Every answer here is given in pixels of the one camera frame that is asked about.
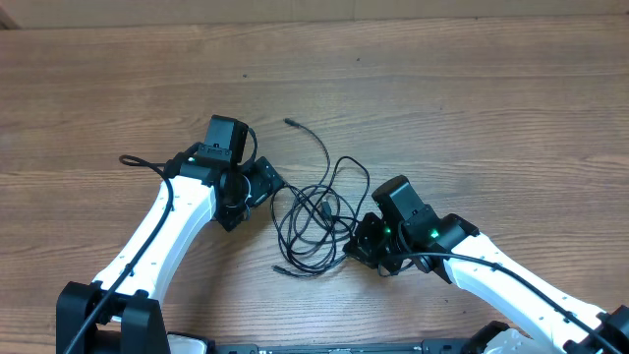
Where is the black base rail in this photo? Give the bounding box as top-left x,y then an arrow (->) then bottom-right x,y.
166,320 -> 542,354

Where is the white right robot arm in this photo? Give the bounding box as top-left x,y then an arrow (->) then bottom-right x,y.
344,175 -> 628,353

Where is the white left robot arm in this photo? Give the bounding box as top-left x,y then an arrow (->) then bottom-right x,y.
56,115 -> 284,353

